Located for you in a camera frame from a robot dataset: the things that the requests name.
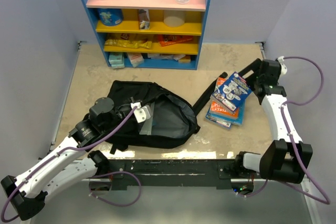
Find blue shelf unit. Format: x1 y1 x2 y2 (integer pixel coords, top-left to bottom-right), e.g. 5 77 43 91
81 0 211 70

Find yellow soap pack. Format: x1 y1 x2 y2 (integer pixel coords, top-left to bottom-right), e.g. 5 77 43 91
178 55 191 63

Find grey-green notebook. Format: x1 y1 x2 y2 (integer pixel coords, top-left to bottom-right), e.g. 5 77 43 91
139 103 155 135

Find small carton box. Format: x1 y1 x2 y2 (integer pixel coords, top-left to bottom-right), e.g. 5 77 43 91
138 9 150 30

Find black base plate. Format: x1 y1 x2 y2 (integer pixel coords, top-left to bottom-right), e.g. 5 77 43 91
78 158 266 191

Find dark blue cartoon book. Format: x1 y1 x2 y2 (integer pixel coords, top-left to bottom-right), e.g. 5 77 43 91
211 72 251 114

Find orange snack box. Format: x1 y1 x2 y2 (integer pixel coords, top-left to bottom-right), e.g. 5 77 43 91
157 35 194 47

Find blue round can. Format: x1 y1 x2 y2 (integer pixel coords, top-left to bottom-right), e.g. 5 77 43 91
98 8 123 26

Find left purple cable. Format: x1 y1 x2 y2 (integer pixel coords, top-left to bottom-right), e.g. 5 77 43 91
0 106 142 222

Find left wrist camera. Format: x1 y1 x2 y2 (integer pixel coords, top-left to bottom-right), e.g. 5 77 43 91
131 102 152 123

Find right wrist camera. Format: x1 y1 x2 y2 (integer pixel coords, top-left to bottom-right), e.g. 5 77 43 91
277 56 288 77

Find white round container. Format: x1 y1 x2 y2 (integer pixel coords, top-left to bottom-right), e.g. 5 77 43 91
163 10 186 27

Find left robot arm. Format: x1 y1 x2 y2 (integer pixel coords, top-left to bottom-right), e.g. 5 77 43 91
1 97 141 223

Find white wrapped packs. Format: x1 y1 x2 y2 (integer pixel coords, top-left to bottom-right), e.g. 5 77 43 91
147 53 186 61

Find black backpack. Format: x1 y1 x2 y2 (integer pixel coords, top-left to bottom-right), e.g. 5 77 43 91
106 80 216 154

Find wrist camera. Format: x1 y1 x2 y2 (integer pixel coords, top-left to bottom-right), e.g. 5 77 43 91
277 56 288 77
131 102 152 123

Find pink tissue pack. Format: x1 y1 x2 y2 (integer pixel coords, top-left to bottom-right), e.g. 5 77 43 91
127 52 144 67

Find yellow chips bag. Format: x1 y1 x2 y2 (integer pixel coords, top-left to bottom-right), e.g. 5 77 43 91
104 33 154 49

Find teal tissue pack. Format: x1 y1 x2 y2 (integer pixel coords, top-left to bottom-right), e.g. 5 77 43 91
109 52 124 69

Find blue orange book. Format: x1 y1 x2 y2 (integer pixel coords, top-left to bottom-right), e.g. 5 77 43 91
208 77 245 126

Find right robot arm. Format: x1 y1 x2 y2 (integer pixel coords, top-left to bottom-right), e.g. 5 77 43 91
233 58 313 184

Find blue children's book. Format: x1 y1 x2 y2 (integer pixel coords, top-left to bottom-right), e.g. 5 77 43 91
205 115 231 129

